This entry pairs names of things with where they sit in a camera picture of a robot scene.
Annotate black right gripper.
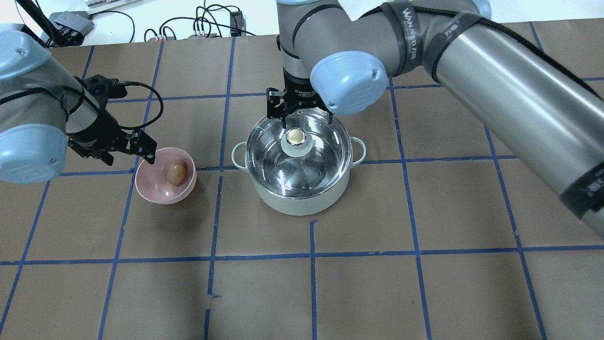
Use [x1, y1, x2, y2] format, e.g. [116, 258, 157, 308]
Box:
[266, 79, 334, 128]

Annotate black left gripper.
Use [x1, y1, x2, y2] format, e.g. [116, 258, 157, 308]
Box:
[67, 110, 157, 166]

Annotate glass pot lid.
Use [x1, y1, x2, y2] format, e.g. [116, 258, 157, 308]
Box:
[243, 108, 353, 199]

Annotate brown egg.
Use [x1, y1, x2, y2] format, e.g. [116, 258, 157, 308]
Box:
[166, 163, 187, 187]

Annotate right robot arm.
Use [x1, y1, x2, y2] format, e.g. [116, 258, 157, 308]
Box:
[273, 0, 604, 235]

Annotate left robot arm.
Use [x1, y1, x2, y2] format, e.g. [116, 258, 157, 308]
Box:
[0, 30, 157, 184]

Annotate light green steel pot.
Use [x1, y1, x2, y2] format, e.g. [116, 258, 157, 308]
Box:
[231, 108, 367, 216]

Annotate pink bowl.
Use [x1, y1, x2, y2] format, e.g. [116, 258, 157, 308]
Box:
[134, 148, 198, 205]

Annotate black power adapter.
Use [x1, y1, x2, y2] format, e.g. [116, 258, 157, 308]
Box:
[229, 10, 244, 36]

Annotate grey box device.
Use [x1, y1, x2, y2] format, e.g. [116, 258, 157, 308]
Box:
[40, 11, 94, 48]

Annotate black camera cable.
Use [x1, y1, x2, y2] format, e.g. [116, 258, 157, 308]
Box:
[112, 81, 164, 131]

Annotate black cable bundle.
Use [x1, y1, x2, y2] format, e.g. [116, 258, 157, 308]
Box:
[144, 0, 258, 42]

